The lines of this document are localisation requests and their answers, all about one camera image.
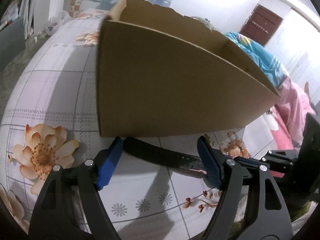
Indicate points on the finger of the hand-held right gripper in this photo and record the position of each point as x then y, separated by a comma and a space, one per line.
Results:
280, 158
247, 162

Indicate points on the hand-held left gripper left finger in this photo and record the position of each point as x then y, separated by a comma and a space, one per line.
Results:
110, 166

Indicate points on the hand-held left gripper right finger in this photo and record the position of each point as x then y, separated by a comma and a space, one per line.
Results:
210, 166

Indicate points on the black digital wrist watch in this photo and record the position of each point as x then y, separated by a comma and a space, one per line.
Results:
155, 152

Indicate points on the brown cardboard box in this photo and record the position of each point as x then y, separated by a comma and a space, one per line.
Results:
162, 80

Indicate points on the pink floral bed sheet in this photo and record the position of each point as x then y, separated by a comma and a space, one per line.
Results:
295, 105

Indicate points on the floral checked tablecloth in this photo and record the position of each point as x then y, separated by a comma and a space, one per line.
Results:
62, 92

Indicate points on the blue printed blanket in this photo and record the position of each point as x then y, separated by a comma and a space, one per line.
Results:
260, 55

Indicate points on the white panelled wardrobe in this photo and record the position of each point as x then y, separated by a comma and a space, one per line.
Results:
297, 42

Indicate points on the brown wooden door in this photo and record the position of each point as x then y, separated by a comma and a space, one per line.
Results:
261, 25

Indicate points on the grey cloth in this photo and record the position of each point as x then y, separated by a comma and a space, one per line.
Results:
202, 22

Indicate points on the white plastic bag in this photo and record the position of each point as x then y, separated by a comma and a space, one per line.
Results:
56, 22

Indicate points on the dark grey furniture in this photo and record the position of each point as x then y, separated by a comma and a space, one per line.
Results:
11, 42

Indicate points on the orange patterned cloth strip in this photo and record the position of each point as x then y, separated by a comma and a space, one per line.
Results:
76, 2

